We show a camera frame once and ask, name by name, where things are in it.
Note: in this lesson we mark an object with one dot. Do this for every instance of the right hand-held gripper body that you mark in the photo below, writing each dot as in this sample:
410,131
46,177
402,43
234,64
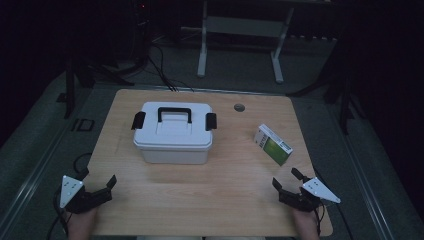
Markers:
300,200

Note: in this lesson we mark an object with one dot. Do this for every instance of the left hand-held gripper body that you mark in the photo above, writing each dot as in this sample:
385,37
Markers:
83,200

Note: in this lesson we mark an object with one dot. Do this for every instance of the green and white carton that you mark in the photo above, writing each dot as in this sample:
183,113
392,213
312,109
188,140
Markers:
275,146

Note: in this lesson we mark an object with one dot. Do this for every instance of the white storage box base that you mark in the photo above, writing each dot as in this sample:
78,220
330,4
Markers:
173,156

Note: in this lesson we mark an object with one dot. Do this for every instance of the person's left hand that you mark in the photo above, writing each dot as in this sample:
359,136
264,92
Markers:
81,225

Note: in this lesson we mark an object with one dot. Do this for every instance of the person's right hand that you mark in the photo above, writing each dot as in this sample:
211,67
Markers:
308,225

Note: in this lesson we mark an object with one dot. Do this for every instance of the black stand with legs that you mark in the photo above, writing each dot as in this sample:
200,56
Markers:
345,106
70,90

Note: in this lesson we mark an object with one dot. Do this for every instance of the round table grommet hole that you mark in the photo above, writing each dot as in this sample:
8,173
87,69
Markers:
239,107

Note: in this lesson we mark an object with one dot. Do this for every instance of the dark equipment with red light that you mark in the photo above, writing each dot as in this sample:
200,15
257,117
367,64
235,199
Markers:
141,30

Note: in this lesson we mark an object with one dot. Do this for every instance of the white metal stand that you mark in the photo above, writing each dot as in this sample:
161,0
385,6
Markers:
245,26

